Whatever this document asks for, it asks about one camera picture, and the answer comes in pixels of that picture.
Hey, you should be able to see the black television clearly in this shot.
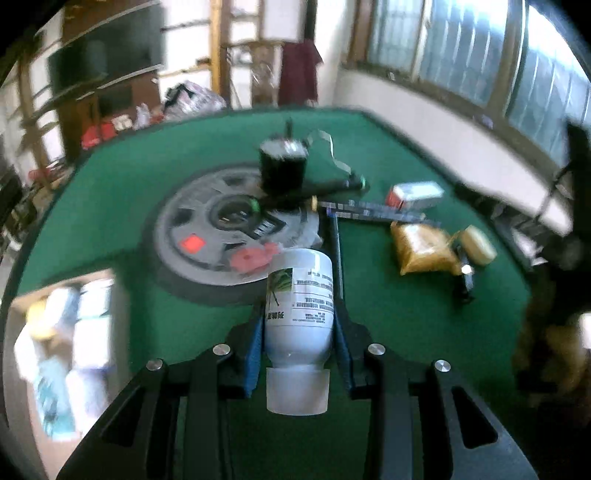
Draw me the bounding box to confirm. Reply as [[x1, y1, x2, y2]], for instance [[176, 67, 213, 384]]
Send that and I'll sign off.
[[48, 1, 164, 95]]

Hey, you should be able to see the yellow tape roll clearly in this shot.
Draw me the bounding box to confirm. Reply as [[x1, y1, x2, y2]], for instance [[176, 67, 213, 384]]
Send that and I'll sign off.
[[26, 298, 61, 340]]

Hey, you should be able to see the cream earbud case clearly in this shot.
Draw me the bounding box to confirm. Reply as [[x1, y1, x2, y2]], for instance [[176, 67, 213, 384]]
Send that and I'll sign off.
[[458, 225, 497, 267]]

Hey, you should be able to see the teal cartoon tissue pack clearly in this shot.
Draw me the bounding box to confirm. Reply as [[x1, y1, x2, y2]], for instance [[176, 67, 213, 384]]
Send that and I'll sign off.
[[33, 356, 77, 442]]

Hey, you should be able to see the black stepper motor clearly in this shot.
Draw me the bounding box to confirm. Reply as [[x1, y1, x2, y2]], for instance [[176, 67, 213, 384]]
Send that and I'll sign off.
[[259, 118, 308, 197]]

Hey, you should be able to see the yellow packet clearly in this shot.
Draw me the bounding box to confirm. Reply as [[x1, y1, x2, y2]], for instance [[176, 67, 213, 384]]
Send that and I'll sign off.
[[390, 222, 462, 276]]

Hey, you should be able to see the red item plastic bag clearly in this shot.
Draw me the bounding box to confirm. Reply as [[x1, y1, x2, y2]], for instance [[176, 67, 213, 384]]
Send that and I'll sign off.
[[229, 242, 283, 274]]

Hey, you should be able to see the yellow-tipped black marker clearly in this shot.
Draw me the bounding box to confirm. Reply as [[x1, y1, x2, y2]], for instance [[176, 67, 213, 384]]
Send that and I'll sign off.
[[310, 196, 427, 223]]

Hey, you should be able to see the black strap with tan clasp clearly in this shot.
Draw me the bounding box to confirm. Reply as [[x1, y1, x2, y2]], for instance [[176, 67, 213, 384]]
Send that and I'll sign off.
[[450, 241, 477, 308]]

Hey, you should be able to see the purple-tipped black marker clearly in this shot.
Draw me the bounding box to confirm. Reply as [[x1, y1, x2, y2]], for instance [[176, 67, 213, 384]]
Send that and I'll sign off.
[[325, 209, 345, 301]]

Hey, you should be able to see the wooden chair with red cloth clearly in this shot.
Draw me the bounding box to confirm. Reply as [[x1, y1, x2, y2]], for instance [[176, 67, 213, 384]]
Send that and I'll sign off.
[[218, 39, 324, 108]]

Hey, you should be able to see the brown cardboard box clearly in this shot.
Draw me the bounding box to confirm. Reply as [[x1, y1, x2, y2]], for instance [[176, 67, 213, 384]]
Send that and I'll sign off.
[[2, 269, 131, 479]]

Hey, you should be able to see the white square case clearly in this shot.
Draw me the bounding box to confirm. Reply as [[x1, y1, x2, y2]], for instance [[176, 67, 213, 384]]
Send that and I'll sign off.
[[14, 321, 49, 383]]

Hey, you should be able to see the white green medicine box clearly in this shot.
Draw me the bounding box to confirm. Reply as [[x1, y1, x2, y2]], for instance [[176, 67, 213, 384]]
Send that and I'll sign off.
[[72, 279, 114, 370]]

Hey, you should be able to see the round grey table centre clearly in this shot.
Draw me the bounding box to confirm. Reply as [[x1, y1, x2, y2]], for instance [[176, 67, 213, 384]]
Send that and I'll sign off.
[[143, 162, 322, 306]]

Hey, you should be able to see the grey red-ended box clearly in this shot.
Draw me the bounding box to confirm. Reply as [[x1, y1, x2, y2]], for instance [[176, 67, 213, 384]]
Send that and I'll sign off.
[[386, 181, 445, 210]]

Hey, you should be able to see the white pill bottle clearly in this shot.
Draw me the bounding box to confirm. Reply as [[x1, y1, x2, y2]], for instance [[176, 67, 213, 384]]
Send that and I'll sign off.
[[264, 248, 335, 417]]

